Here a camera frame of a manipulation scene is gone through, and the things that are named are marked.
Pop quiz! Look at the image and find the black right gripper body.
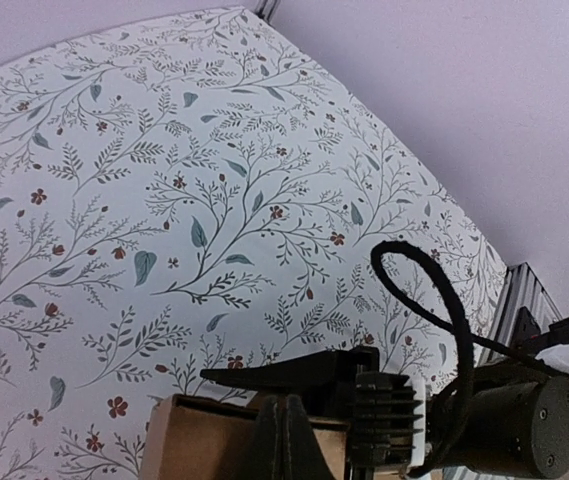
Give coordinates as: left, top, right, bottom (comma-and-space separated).
347, 372, 427, 479

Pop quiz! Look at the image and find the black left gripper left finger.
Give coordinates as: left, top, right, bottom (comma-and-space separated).
249, 396, 283, 480

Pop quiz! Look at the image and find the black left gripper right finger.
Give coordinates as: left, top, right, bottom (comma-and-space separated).
283, 395, 334, 480

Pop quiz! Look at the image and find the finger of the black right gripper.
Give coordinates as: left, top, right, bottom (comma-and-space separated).
200, 349, 379, 388

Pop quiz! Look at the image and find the brown cardboard box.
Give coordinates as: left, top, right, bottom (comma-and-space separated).
138, 393, 405, 480

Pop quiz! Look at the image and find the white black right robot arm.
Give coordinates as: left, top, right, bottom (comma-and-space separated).
201, 347, 569, 479

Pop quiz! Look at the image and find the floral patterned table mat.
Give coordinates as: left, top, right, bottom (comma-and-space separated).
0, 7, 506, 479

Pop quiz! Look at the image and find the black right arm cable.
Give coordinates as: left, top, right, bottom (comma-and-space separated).
369, 239, 555, 476

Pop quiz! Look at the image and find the front aluminium rail frame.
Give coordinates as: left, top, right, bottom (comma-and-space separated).
470, 263, 563, 348

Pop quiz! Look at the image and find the left rear aluminium frame post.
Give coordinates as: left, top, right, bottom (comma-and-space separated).
254, 0, 281, 24

